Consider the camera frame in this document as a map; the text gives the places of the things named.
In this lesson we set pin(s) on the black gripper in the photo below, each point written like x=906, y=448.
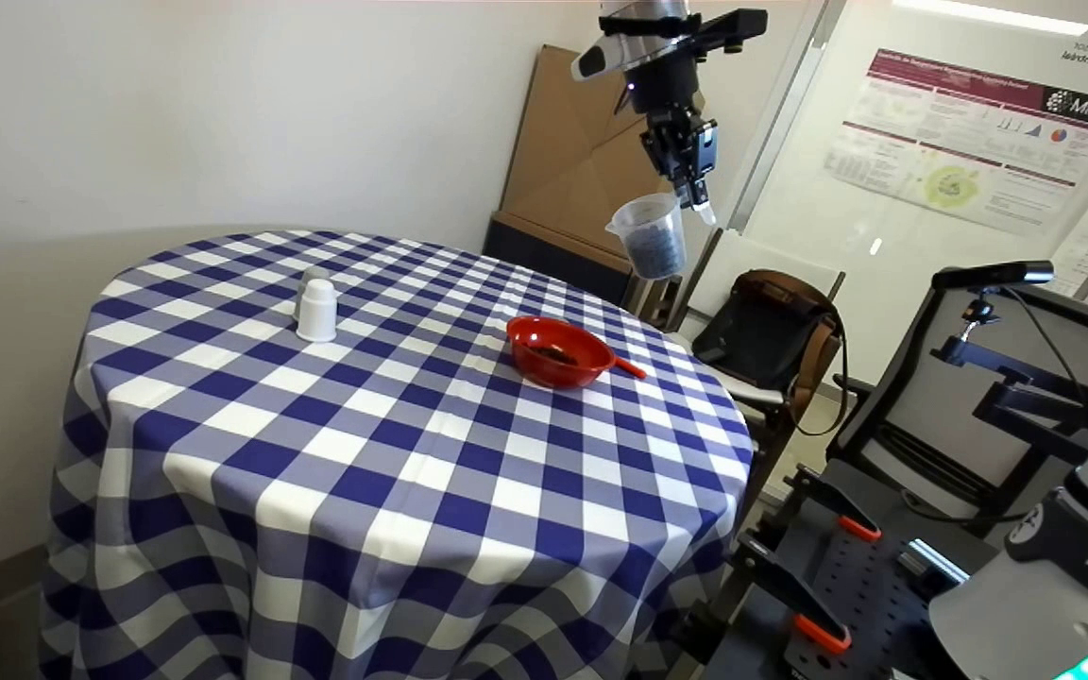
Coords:
x=670, y=108

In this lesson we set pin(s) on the colourless plastic measuring jar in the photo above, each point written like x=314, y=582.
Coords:
x=656, y=239

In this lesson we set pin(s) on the orange bowl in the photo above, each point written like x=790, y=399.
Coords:
x=558, y=353

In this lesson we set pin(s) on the large brown cardboard sheet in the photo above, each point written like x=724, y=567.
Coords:
x=567, y=153

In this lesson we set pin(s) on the research poster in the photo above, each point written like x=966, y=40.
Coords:
x=971, y=138

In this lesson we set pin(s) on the black mesh office chair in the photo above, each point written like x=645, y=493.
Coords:
x=945, y=418

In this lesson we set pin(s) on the black clamp orange tip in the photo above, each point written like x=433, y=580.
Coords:
x=796, y=590
x=841, y=511

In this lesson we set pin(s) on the white shaker bottle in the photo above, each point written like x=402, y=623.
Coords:
x=314, y=313

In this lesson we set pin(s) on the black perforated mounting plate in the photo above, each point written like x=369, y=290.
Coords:
x=870, y=590

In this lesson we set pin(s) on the blue white checkered tablecloth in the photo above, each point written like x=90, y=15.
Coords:
x=358, y=506

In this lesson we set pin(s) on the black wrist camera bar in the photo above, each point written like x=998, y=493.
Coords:
x=727, y=27

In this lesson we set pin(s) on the black stereo camera bar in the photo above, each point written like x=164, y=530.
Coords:
x=998, y=275

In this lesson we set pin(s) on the blue camera mount arm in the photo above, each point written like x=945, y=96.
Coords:
x=1035, y=391

